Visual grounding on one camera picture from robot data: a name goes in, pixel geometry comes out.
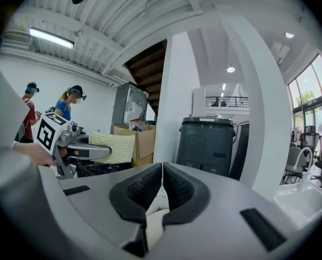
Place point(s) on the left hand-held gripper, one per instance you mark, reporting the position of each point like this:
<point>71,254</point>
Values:
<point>48,134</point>

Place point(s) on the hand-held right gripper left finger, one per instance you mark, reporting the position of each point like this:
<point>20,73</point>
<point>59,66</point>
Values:
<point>95,213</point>

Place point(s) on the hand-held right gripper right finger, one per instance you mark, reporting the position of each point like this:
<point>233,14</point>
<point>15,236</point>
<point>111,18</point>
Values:
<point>220,226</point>

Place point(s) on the pale yellow scrubber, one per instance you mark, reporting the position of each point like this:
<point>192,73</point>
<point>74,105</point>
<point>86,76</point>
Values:
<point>116,143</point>

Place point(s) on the person's left forearm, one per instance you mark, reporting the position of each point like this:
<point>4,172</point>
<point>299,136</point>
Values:
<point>33,153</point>

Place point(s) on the brown cardboard box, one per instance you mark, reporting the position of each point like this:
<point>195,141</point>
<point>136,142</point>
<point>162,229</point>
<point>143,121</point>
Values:
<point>144,148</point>

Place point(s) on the gray metal cabinet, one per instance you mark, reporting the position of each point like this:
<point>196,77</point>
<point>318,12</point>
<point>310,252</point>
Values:
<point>128,104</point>

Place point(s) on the dark gray plastic bin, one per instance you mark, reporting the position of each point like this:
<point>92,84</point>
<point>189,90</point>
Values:
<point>205,148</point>

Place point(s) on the white sink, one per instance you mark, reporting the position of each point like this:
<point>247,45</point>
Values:
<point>301,202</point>

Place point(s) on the person's gray shirt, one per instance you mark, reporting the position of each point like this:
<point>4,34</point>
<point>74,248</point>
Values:
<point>6,112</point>

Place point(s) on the brown wooden staircase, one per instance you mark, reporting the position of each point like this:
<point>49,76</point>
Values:
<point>150,72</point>

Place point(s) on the gray office chair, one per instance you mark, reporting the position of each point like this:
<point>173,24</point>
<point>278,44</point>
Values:
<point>294,161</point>

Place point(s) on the white curved faucet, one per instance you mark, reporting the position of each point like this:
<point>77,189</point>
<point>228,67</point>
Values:
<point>307,158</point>

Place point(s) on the long fluorescent ceiling light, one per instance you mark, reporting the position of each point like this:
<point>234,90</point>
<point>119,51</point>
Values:
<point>51,38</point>

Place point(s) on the black metal railing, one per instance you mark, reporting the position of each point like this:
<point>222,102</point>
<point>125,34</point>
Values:
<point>228,99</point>

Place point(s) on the round ceiling lamp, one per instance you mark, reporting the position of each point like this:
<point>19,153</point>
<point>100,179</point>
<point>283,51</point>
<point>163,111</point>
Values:
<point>230,69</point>
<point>289,35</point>

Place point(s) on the large glass window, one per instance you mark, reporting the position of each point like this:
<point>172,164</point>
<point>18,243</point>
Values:
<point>312,91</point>

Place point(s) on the white air conditioner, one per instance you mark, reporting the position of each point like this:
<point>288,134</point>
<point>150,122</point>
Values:
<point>281,51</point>

